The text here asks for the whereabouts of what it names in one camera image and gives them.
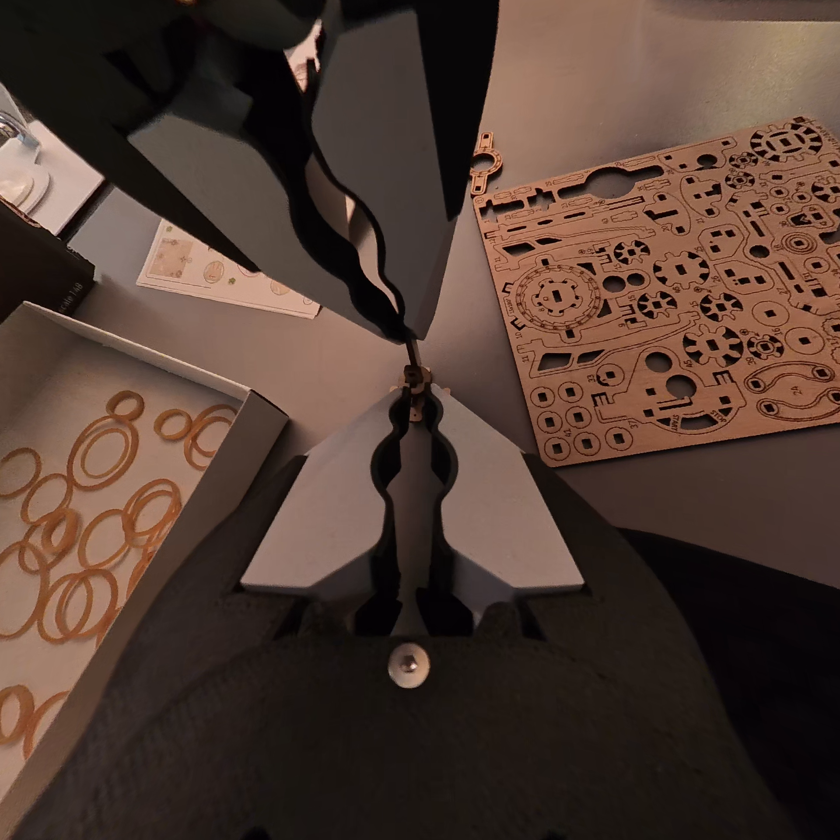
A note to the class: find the printed instruction leaflet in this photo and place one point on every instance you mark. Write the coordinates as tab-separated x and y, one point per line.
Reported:
197	275

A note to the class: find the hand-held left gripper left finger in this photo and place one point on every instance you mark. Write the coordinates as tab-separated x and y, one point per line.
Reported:
315	525

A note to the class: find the black cardboard box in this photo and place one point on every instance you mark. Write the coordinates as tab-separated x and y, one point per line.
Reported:
39	269

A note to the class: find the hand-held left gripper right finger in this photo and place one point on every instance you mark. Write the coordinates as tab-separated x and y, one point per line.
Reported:
505	525

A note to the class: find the pile of rubber bands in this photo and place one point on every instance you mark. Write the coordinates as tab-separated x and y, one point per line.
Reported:
98	544

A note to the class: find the laser-cut wooden parts sheet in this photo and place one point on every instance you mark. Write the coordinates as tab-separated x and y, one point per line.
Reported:
656	295

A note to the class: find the small wooden axle stick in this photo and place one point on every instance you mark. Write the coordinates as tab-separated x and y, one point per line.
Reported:
412	358

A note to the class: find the clear stand post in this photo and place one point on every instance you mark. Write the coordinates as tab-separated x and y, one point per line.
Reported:
16	124

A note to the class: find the black quilted cushion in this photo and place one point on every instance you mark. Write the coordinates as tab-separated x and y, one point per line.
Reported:
754	656

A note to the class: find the white cardboard box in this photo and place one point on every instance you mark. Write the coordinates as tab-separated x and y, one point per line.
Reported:
39	354

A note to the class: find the white stand base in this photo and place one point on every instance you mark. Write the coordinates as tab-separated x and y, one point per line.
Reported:
65	190

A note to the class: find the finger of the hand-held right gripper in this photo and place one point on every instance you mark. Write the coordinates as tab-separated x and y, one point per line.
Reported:
216	177
387	131

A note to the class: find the small wooden gear assembly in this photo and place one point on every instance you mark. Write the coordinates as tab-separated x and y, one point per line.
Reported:
415	384

